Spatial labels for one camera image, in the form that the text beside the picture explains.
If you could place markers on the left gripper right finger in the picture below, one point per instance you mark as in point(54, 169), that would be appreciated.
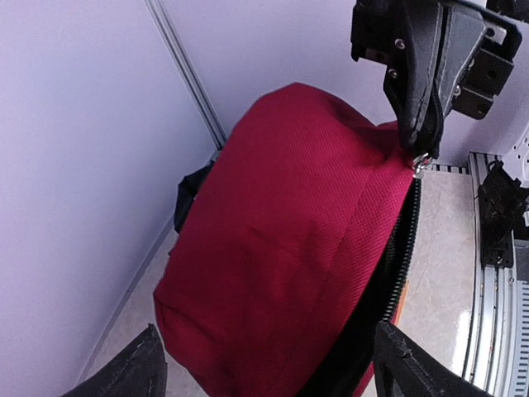
point(402, 368)

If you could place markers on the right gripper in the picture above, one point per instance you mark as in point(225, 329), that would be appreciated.
point(441, 56)

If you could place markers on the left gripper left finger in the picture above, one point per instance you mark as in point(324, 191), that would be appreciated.
point(139, 369)

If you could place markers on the orange treehouse book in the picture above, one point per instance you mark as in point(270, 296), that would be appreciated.
point(401, 303)

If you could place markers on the red backpack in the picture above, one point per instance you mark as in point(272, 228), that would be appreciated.
point(266, 290)

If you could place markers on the front aluminium rail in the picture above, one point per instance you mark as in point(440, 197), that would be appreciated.
point(495, 344)

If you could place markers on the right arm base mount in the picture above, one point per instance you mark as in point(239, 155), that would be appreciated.
point(502, 202)

